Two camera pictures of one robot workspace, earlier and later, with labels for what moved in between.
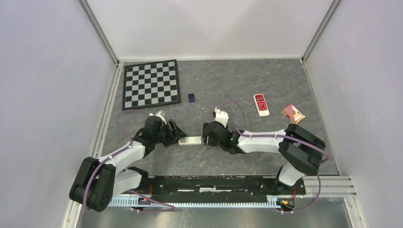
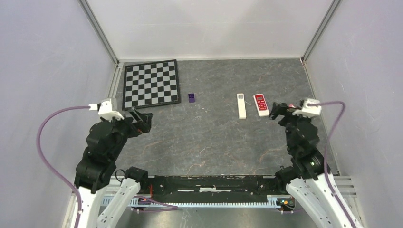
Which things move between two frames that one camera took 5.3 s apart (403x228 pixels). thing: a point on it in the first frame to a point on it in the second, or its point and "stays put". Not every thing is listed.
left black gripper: x=174 y=136 to x=143 y=124
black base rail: x=216 y=185 stays put
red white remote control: x=261 y=105 stays put
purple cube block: x=191 y=98 stays put
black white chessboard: x=150 y=84 stays put
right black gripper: x=211 y=143 to x=281 y=108
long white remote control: x=190 y=140 to x=241 y=106
